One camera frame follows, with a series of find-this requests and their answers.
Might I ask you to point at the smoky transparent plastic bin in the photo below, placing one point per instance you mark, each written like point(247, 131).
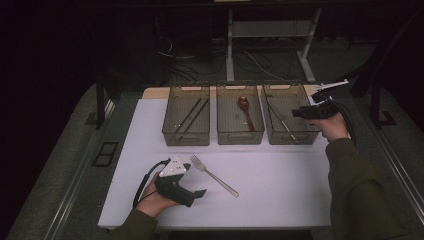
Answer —
point(176, 100)
point(230, 116)
point(300, 130)

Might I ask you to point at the steel fork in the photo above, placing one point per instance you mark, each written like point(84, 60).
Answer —
point(216, 180)

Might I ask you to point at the black chopstick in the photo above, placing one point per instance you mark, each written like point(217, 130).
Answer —
point(190, 112)
point(195, 117)

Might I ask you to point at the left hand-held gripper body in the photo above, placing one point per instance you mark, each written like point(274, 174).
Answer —
point(173, 186)

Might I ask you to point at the person's right hand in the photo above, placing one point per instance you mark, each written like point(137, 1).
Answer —
point(333, 128)

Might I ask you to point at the person's left hand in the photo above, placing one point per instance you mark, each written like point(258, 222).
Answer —
point(151, 201)

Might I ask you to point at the black metal stand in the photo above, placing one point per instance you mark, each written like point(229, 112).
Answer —
point(376, 103)
point(100, 100)

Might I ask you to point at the steel table knife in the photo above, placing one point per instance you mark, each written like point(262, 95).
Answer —
point(288, 128)

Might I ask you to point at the brown wooden spoon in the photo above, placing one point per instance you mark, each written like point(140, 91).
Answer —
point(242, 102)

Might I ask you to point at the white metal desk frame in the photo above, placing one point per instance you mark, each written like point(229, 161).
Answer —
point(230, 50)

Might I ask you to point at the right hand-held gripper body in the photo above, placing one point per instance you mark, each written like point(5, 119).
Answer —
point(323, 108)

